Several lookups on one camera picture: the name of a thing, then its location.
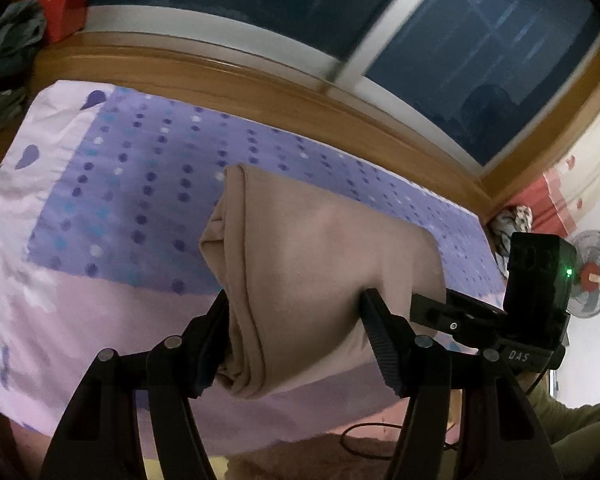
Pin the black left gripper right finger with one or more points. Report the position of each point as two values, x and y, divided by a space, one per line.
397 348

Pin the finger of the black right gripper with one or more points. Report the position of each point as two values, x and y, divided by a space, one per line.
468 320

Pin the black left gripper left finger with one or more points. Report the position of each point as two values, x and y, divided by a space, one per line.
185 365

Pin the beige brown garment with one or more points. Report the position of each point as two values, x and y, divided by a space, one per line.
292 259

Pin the green sleeved right forearm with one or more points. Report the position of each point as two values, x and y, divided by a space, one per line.
574 433

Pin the dark clothes pile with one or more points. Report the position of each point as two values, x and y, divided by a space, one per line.
22 30

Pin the red electric fan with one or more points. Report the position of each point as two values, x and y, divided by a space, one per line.
585 293

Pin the white star patterned garment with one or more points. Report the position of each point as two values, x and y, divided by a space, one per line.
523 218

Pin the grey knit garment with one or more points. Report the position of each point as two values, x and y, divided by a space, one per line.
501 228

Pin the red floral curtain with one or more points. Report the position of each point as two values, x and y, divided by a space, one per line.
561 196

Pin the wooden window frame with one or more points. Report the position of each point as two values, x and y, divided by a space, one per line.
239 69

